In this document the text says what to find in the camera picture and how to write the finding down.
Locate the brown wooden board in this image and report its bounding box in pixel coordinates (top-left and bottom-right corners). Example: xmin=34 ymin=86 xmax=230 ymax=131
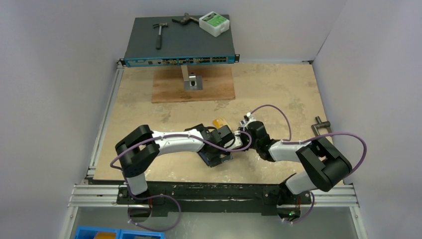
xmin=151 ymin=66 xmax=235 ymax=103

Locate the metal door handle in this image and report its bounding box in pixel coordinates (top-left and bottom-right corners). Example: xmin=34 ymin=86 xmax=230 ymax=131
xmin=311 ymin=116 xmax=332 ymax=136

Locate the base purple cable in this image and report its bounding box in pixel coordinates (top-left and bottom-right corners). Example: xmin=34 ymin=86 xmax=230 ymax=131
xmin=127 ymin=194 xmax=183 ymax=232

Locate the blue network switch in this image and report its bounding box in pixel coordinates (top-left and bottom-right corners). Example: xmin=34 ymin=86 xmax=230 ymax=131
xmin=120 ymin=16 xmax=240 ymax=67

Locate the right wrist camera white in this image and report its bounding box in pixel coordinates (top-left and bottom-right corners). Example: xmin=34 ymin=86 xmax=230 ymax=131
xmin=239 ymin=112 xmax=254 ymax=127

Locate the white green electrical box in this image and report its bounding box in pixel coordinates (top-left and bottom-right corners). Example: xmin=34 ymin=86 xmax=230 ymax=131
xmin=199 ymin=11 xmax=230 ymax=37

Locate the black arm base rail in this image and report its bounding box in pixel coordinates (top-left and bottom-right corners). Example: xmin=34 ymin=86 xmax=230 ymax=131
xmin=117 ymin=181 xmax=312 ymax=218

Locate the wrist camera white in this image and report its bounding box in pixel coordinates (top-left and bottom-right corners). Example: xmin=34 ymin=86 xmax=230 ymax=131
xmin=228 ymin=131 xmax=243 ymax=149
xmin=239 ymin=112 xmax=254 ymax=127

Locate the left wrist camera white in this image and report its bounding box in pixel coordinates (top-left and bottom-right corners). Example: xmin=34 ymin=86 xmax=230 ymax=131
xmin=228 ymin=131 xmax=243 ymax=149

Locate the small black hammer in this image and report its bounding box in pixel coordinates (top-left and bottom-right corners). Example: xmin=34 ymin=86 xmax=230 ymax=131
xmin=153 ymin=22 xmax=168 ymax=50

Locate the blue plastic bin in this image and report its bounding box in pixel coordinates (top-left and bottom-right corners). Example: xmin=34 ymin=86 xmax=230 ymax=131
xmin=74 ymin=226 xmax=166 ymax=239

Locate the dark metal tool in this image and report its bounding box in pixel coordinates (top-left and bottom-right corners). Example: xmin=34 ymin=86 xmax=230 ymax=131
xmin=172 ymin=12 xmax=199 ymax=25

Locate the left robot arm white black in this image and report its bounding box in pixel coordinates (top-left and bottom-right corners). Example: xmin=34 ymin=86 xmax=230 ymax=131
xmin=115 ymin=124 xmax=243 ymax=204

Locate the metal stand bracket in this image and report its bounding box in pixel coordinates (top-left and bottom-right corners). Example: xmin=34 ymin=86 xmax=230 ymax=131
xmin=181 ymin=65 xmax=203 ymax=91

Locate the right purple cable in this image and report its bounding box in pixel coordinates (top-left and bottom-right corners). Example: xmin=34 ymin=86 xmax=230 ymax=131
xmin=250 ymin=104 xmax=368 ymax=180

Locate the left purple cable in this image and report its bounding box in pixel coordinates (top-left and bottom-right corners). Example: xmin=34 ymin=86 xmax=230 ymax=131
xmin=109 ymin=130 xmax=253 ymax=202

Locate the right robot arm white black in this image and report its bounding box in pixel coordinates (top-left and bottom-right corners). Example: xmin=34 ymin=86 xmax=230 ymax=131
xmin=245 ymin=121 xmax=352 ymax=203

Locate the aluminium frame rail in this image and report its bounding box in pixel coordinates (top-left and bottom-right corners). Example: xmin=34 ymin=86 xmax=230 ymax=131
xmin=68 ymin=185 xmax=359 ymax=207

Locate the blue leather card holder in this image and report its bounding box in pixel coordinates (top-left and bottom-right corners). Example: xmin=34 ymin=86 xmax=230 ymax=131
xmin=198 ymin=153 xmax=232 ymax=167

